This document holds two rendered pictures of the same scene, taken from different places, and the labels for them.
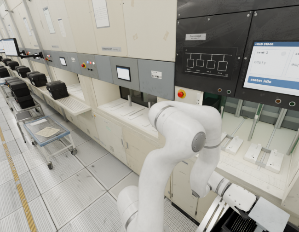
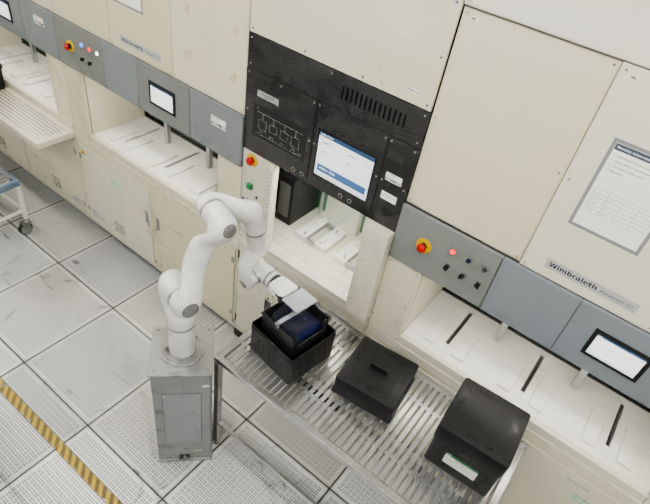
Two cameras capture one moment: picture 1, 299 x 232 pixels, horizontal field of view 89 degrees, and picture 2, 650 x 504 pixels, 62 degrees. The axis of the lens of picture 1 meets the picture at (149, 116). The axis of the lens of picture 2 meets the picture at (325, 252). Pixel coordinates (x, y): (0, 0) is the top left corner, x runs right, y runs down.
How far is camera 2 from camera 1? 1.62 m
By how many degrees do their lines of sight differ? 17
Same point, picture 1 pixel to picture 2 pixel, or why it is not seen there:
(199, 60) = (272, 126)
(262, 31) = (325, 124)
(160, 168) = (202, 249)
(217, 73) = (290, 149)
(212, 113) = (252, 208)
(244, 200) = (284, 289)
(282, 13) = (337, 115)
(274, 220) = (301, 303)
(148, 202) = (190, 276)
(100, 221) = (104, 351)
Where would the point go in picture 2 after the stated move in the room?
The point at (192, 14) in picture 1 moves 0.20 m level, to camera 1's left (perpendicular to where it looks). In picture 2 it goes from (265, 70) to (217, 66)
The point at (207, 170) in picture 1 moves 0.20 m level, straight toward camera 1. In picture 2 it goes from (252, 259) to (231, 289)
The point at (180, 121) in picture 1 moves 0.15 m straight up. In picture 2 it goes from (218, 215) to (218, 182)
